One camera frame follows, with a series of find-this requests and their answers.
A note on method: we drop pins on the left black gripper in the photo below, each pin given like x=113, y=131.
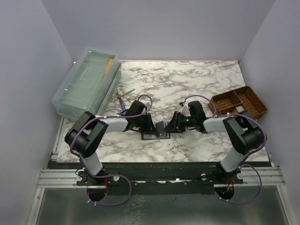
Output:
x=149, y=128

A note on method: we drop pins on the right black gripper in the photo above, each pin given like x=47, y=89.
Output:
x=175, y=124

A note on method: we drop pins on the clear plastic storage box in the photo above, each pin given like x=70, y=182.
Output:
x=85, y=87

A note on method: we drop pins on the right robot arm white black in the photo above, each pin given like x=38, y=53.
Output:
x=243, y=131

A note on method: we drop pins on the silver cards in tray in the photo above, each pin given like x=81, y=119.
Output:
x=239, y=108

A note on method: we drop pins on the brown leather card holder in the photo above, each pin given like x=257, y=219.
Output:
x=145, y=137

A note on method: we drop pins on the black VIP credit card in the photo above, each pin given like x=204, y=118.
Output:
x=160, y=129

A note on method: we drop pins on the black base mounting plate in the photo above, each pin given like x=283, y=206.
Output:
x=159, y=178

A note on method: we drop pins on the brown woven wicker tray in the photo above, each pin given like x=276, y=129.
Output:
x=227, y=102

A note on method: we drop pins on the orange pencil in box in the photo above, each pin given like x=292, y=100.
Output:
x=108, y=65

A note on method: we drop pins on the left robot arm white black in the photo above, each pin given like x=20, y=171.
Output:
x=85, y=135

